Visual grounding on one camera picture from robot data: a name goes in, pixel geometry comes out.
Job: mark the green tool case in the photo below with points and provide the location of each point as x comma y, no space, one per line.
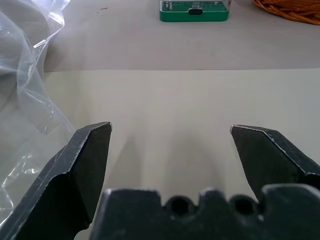
193,15

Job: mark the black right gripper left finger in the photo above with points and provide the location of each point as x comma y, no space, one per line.
75,180

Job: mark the orange wicker basket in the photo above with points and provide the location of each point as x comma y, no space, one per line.
287,8

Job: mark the clear plastic bag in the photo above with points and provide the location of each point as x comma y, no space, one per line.
32,120

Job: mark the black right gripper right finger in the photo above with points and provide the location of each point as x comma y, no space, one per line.
270,160

